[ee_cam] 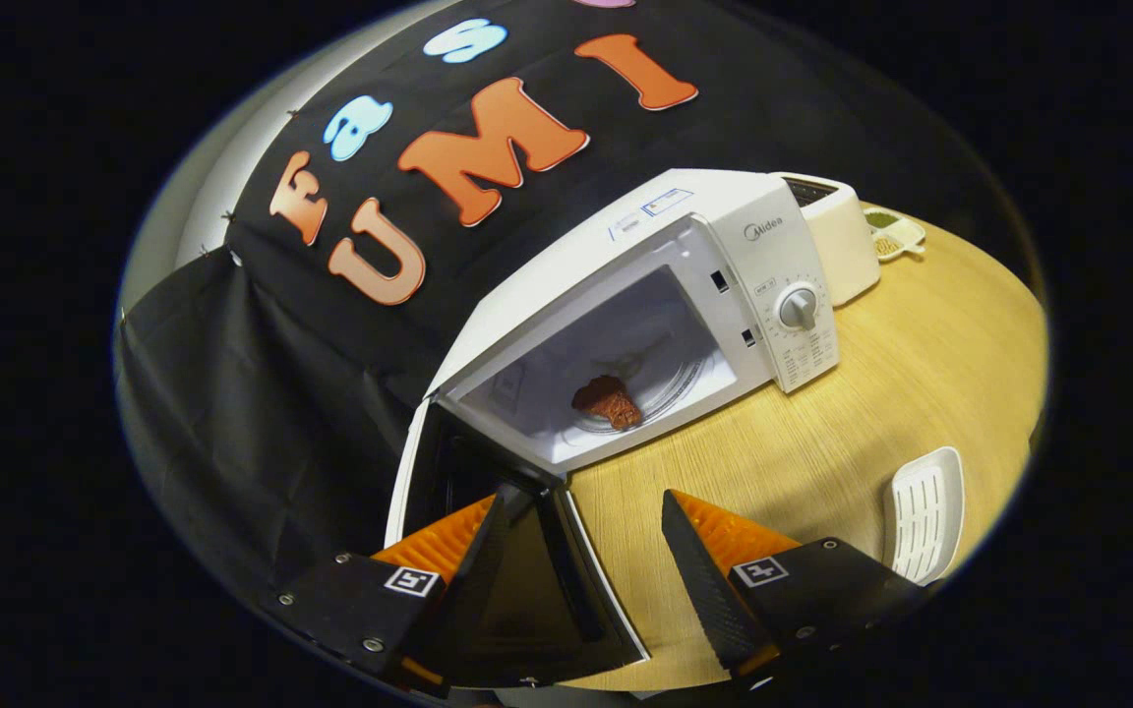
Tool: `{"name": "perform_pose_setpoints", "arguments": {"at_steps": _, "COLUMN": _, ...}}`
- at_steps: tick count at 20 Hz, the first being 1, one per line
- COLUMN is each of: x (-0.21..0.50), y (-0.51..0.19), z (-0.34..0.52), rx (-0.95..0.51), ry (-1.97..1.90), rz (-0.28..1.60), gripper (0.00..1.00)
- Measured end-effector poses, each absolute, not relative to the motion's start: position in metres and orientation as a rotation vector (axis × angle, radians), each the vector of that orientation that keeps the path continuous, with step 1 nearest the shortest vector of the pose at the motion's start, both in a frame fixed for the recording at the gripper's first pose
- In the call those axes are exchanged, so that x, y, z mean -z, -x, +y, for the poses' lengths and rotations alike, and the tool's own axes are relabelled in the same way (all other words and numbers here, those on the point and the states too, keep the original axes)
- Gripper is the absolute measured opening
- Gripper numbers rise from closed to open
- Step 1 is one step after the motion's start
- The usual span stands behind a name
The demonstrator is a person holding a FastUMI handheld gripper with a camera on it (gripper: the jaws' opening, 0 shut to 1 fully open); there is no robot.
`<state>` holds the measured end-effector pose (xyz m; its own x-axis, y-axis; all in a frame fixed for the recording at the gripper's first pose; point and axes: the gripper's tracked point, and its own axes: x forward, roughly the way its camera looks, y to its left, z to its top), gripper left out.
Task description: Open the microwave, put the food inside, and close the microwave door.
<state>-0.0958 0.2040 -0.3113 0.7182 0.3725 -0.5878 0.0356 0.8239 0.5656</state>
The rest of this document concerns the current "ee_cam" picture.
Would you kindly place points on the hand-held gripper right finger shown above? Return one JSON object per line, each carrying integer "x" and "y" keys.
{"x": 709, "y": 590}

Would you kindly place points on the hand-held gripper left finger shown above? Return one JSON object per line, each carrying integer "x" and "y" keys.
{"x": 458, "y": 590}

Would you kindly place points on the brown meat piece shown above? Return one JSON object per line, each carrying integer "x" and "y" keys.
{"x": 609, "y": 398}

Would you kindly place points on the white microwave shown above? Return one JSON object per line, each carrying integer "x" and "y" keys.
{"x": 566, "y": 265}

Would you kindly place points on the glass turntable plate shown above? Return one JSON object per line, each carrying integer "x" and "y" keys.
{"x": 670, "y": 379}

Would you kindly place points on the white slotted tray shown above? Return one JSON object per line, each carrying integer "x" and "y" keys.
{"x": 925, "y": 516}

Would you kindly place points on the white toaster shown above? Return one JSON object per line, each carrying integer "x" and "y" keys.
{"x": 847, "y": 246}

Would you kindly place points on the white divided bean dish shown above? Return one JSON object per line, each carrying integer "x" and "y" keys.
{"x": 896, "y": 236}

